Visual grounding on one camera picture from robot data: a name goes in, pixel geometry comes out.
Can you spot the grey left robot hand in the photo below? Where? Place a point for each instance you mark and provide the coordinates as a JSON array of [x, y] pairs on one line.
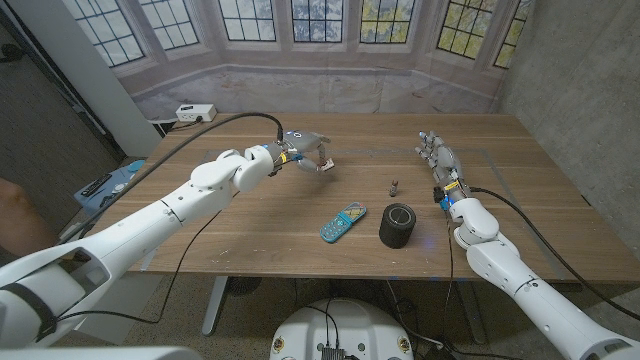
[[302, 145]]

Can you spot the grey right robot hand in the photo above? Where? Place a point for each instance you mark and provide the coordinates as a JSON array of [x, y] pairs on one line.
[[445, 160]]

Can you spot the small red white matchbox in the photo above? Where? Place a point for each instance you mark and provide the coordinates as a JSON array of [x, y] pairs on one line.
[[327, 164]]

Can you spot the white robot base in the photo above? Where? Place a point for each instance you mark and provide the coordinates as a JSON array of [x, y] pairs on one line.
[[345, 325]]

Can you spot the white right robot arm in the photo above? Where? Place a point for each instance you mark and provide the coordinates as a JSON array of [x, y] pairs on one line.
[[505, 265]]

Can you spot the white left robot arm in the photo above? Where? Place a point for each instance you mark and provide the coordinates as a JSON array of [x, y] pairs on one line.
[[150, 220]]

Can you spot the blue toy flip phone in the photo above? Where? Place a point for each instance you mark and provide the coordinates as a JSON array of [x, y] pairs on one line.
[[342, 222]]

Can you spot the black TV remote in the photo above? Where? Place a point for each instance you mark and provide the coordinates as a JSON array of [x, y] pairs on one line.
[[96, 185]]

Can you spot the printed window backdrop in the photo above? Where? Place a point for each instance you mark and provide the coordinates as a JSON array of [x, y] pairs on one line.
[[320, 90]]

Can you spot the black cylindrical speaker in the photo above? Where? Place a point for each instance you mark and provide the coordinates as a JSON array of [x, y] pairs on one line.
[[396, 227]]

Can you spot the white power strip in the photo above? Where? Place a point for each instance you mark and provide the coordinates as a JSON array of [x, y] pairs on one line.
[[195, 113]]

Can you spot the black round floor fan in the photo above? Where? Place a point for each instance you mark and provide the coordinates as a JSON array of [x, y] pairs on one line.
[[245, 286]]

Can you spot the grey metal table leg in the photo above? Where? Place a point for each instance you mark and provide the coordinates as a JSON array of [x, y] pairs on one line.
[[471, 312], [214, 305]]

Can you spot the blue items on side stand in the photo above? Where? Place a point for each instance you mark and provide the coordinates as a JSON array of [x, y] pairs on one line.
[[120, 181]]

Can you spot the black wall mount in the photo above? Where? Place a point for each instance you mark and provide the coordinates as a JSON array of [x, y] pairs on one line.
[[10, 52]]

